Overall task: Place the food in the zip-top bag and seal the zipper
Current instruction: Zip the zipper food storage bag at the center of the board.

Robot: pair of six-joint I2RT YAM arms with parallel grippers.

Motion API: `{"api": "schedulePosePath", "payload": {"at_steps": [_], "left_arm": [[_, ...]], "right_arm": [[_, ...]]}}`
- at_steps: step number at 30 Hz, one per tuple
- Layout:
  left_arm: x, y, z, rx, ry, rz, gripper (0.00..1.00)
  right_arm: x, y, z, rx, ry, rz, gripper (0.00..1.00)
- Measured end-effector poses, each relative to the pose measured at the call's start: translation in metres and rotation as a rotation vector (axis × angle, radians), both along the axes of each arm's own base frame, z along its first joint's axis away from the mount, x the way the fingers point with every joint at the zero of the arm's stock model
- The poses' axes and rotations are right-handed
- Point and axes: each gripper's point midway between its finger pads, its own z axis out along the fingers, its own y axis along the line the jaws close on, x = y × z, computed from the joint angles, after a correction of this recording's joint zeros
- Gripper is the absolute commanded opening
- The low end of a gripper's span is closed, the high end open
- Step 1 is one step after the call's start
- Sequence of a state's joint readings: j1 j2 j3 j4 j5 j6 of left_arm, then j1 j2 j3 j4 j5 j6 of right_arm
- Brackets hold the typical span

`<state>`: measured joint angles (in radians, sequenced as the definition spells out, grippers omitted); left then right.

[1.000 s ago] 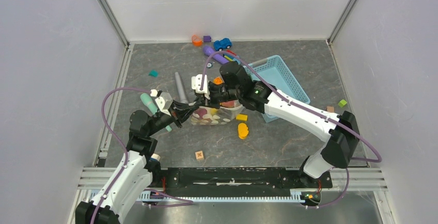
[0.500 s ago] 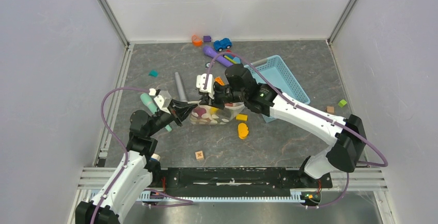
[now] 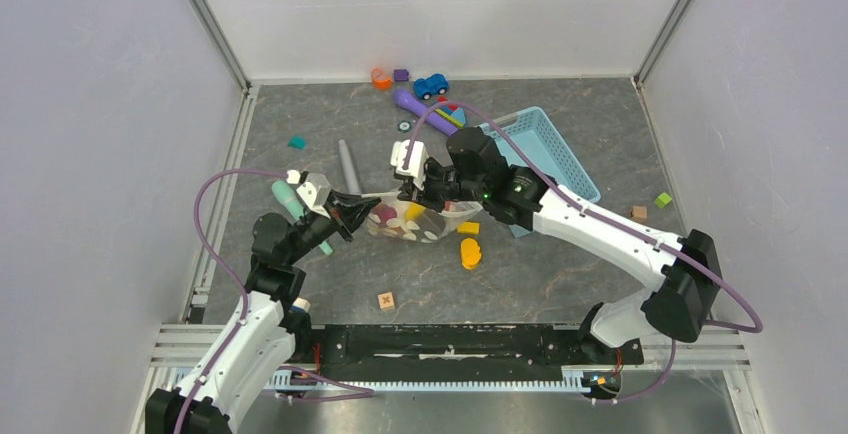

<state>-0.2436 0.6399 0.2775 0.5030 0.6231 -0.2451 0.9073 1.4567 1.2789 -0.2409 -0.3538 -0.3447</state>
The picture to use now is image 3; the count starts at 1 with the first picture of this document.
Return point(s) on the brown wooden cube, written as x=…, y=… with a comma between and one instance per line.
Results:
x=638, y=214

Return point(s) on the orange shape block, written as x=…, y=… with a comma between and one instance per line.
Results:
x=380, y=79

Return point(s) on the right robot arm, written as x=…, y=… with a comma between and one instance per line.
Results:
x=679, y=274

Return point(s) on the green small cube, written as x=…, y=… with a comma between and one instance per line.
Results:
x=663, y=200

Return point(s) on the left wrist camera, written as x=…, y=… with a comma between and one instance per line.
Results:
x=313, y=189

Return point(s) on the teal small block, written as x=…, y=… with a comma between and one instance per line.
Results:
x=296, y=142

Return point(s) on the blue toy car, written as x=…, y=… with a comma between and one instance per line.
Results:
x=434, y=85

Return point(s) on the teal toy microphone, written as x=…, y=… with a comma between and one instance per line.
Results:
x=286, y=196

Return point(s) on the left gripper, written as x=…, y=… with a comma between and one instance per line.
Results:
x=349, y=210

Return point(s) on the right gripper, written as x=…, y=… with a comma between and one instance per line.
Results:
x=426, y=197

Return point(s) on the clear dotted zip bag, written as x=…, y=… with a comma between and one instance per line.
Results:
x=430, y=227

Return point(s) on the purple toy microphone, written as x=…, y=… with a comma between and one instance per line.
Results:
x=407, y=101

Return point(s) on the round poker chip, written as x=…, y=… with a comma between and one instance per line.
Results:
x=403, y=126

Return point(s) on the white block with blue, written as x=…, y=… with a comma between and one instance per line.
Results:
x=301, y=305

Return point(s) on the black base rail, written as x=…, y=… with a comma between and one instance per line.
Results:
x=455, y=352

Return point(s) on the multicolour block stack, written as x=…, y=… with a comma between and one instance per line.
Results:
x=446, y=114

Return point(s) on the yellow oval block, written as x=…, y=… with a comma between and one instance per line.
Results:
x=470, y=253

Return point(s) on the light blue plastic basket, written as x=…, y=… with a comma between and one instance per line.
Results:
x=532, y=131

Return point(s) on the red sweet potato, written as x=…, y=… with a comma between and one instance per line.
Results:
x=383, y=213

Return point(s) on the yellow banana bunch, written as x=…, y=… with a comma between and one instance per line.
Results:
x=414, y=211

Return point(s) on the wooden cube with cross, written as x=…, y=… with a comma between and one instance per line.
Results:
x=386, y=301

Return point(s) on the purple small block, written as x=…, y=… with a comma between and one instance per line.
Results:
x=400, y=75

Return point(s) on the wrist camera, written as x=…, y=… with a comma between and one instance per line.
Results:
x=313, y=189
x=408, y=159

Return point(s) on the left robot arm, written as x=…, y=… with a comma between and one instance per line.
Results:
x=266, y=328

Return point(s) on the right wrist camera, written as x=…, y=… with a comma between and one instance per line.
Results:
x=408, y=159

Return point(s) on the yellow small block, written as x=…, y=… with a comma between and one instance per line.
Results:
x=469, y=228

